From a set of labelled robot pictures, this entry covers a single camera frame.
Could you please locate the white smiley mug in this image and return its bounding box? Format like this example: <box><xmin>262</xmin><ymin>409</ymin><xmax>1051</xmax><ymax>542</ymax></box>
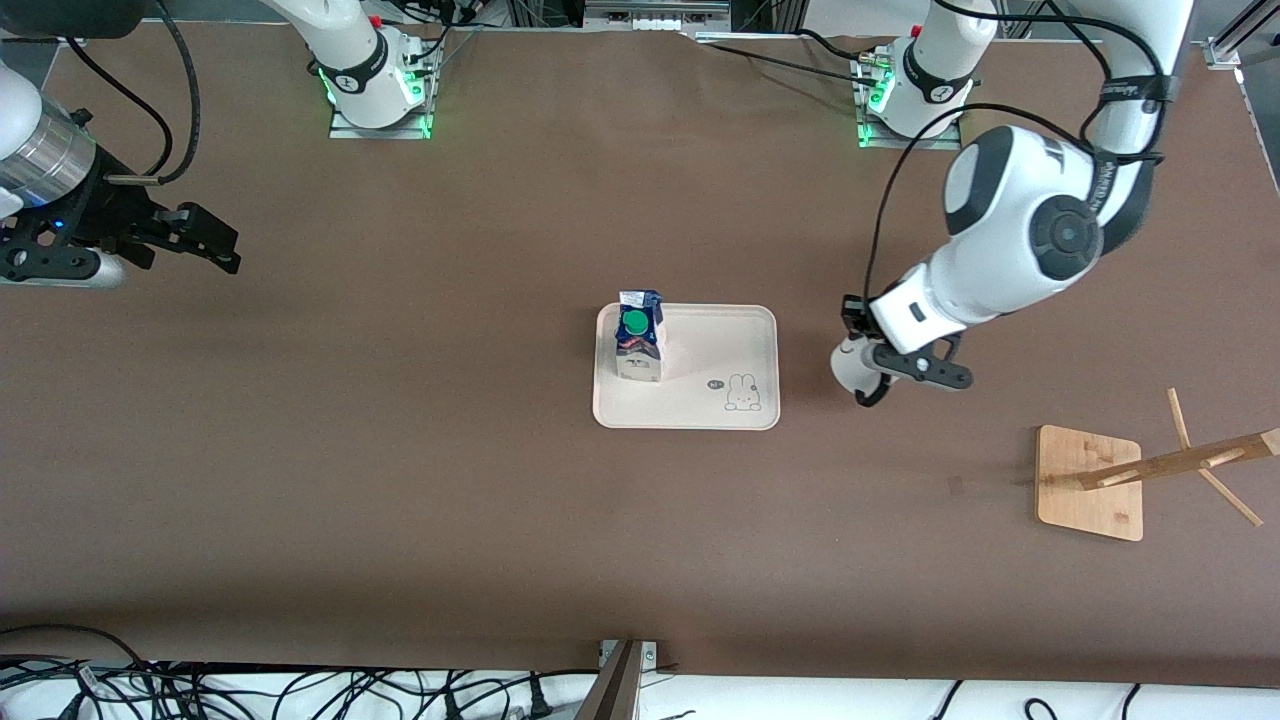
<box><xmin>830</xmin><ymin>335</ymin><xmax>893</xmax><ymax>408</ymax></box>

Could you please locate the blue white milk carton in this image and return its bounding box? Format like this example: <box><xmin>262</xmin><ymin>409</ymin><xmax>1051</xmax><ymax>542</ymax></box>
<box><xmin>612</xmin><ymin>289</ymin><xmax>668</xmax><ymax>384</ymax></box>

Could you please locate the cream tray with rabbit print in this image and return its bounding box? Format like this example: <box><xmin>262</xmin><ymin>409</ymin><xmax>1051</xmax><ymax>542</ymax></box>
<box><xmin>592</xmin><ymin>304</ymin><xmax>780</xmax><ymax>432</ymax></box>

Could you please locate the wooden mug rack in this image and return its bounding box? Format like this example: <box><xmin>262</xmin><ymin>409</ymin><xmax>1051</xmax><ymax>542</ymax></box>
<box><xmin>1035</xmin><ymin>388</ymin><xmax>1280</xmax><ymax>543</ymax></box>

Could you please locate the white power strip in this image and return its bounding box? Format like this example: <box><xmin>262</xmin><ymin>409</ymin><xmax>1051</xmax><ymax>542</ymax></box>
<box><xmin>585</xmin><ymin>0</ymin><xmax>731</xmax><ymax>31</ymax></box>

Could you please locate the dark metal bar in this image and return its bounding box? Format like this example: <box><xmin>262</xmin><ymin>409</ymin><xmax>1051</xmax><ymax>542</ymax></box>
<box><xmin>575</xmin><ymin>640</ymin><xmax>643</xmax><ymax>720</ymax></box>

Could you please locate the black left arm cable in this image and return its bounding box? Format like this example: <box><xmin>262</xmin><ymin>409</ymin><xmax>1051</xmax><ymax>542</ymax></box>
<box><xmin>862</xmin><ymin>0</ymin><xmax>1171</xmax><ymax>301</ymax></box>

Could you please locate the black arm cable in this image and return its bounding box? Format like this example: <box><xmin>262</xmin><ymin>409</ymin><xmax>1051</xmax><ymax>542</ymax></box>
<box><xmin>862</xmin><ymin>0</ymin><xmax>1171</xmax><ymax>301</ymax></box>
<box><xmin>60</xmin><ymin>0</ymin><xmax>203</xmax><ymax>186</ymax></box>

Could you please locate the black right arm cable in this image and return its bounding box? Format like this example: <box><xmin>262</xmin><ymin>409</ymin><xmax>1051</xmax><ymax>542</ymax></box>
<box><xmin>60</xmin><ymin>0</ymin><xmax>203</xmax><ymax>186</ymax></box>

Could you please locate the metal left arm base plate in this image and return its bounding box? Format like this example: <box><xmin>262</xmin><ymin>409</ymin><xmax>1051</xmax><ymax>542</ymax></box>
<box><xmin>855</xmin><ymin>55</ymin><xmax>963</xmax><ymax>151</ymax></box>

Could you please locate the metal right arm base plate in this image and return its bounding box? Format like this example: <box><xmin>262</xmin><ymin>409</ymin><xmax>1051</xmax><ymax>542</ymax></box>
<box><xmin>330</xmin><ymin>65</ymin><xmax>433</xmax><ymax>141</ymax></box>

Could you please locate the black cable on table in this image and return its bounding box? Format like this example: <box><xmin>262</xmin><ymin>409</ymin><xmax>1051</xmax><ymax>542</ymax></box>
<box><xmin>690</xmin><ymin>30</ymin><xmax>881</xmax><ymax>86</ymax></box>

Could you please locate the black looping cable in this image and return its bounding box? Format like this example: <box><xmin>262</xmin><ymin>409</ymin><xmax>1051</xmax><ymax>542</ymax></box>
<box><xmin>0</xmin><ymin>624</ymin><xmax>153</xmax><ymax>691</ymax></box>

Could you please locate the aluminium frame profile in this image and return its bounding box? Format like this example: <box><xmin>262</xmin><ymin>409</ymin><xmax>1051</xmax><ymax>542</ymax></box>
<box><xmin>1205</xmin><ymin>0</ymin><xmax>1280</xmax><ymax>71</ymax></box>

